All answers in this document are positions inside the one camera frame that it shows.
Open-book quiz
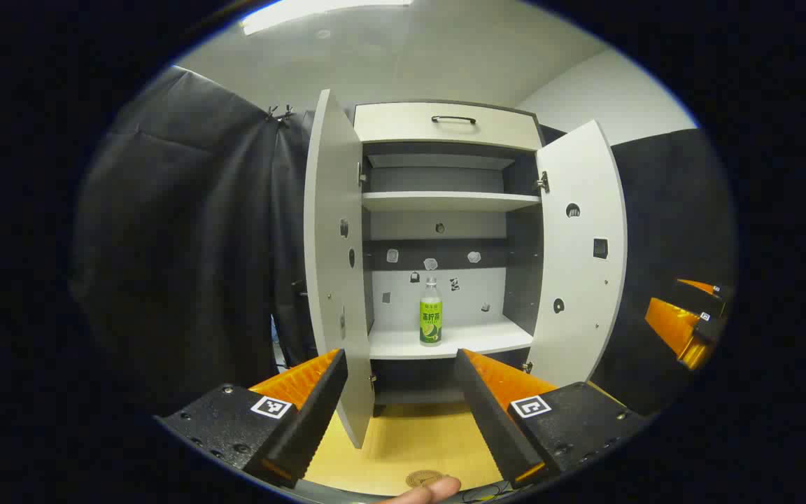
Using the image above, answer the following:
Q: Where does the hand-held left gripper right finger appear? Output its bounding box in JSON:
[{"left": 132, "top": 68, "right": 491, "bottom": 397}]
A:
[{"left": 453, "top": 348, "right": 649, "bottom": 489}]

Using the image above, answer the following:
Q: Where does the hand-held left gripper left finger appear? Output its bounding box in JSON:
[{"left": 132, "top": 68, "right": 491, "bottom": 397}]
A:
[{"left": 155, "top": 348, "right": 349, "bottom": 489}]

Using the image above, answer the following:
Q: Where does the white cabinet door cherry sticker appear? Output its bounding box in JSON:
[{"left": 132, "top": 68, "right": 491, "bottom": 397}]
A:
[{"left": 525, "top": 119, "right": 628, "bottom": 389}]

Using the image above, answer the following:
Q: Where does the clear bottle green label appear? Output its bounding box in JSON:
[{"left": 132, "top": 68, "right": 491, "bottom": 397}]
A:
[{"left": 420, "top": 276, "right": 444, "bottom": 347}]

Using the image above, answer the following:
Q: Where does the white cabinet door camera sticker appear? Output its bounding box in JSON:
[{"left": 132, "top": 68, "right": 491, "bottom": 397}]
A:
[{"left": 304, "top": 89, "right": 376, "bottom": 449}]

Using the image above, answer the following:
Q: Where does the grey white cabinet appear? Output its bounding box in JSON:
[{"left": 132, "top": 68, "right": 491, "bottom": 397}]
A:
[{"left": 354, "top": 100, "right": 547, "bottom": 417}]

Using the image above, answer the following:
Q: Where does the ceiling light panel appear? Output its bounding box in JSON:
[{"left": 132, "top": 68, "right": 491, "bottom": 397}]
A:
[{"left": 240, "top": 0, "right": 414, "bottom": 36}]

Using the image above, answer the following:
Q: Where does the white cabinet drawer black handle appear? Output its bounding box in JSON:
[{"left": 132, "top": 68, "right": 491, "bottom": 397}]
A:
[{"left": 354, "top": 101, "right": 544, "bottom": 152}]

